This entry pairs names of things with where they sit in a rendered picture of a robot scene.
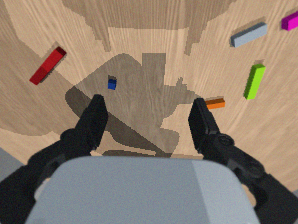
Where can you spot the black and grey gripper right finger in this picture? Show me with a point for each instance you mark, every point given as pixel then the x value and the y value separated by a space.
pixel 275 204

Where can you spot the magenta rectangular block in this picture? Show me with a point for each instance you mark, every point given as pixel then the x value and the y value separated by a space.
pixel 290 21

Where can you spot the lime green rod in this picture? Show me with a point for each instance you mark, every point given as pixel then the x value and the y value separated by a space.
pixel 254 81

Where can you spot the blue rod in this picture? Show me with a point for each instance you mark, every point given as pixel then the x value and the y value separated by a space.
pixel 112 84

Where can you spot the grey rectangular block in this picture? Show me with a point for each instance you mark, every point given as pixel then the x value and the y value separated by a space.
pixel 249 34

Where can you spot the orange rod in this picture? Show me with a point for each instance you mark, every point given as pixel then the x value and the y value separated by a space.
pixel 216 103

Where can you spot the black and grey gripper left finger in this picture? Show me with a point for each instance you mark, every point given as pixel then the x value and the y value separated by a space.
pixel 18 189

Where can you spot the red rod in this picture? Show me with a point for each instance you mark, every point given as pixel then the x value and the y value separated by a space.
pixel 48 65

